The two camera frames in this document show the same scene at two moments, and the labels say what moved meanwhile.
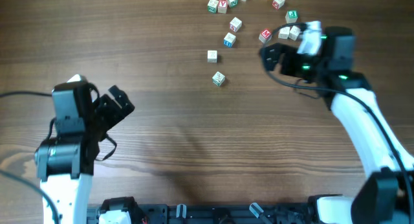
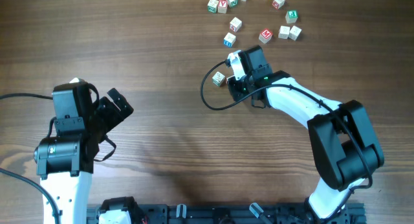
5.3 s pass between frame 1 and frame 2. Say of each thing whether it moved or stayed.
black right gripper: moved
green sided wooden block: stayed
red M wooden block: stayed
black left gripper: stayed
